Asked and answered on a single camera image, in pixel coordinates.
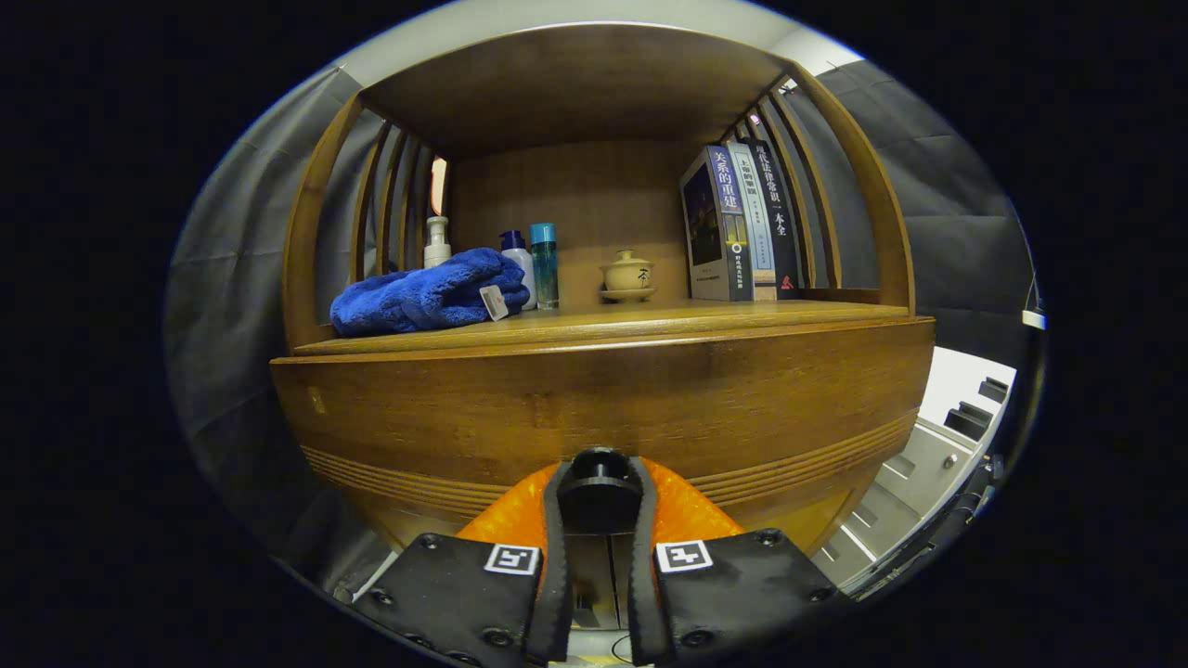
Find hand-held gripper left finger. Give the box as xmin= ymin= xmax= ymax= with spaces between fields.
xmin=353 ymin=462 xmax=576 ymax=668

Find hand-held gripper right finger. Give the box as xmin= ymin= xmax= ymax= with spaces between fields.
xmin=627 ymin=458 xmax=843 ymax=668

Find wooden drawer with black knob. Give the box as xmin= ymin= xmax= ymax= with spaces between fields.
xmin=271 ymin=317 xmax=936 ymax=558

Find wooden countertop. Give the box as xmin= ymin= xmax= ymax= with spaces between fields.
xmin=295 ymin=299 xmax=915 ymax=357

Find wooden cabinet with slatted sides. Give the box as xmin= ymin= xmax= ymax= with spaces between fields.
xmin=271 ymin=22 xmax=936 ymax=561

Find beige lidded ceramic teacup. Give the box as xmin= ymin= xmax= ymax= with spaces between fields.
xmin=599 ymin=249 xmax=658 ymax=303

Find blue folded towel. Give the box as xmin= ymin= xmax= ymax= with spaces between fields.
xmin=329 ymin=247 xmax=531 ymax=338

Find teal clear bottle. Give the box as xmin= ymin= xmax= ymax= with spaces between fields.
xmin=530 ymin=223 xmax=561 ymax=311

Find white grey furniture unit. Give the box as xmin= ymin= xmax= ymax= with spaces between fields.
xmin=811 ymin=347 xmax=1018 ymax=587

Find white bottle with blue cap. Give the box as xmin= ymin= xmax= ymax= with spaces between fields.
xmin=499 ymin=230 xmax=538 ymax=312

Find book with dark blue cover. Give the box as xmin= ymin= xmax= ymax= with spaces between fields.
xmin=679 ymin=145 xmax=755 ymax=302

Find book with black spine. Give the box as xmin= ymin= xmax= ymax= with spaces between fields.
xmin=747 ymin=137 xmax=805 ymax=300

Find book with pale spine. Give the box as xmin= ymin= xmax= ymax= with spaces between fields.
xmin=728 ymin=141 xmax=780 ymax=302

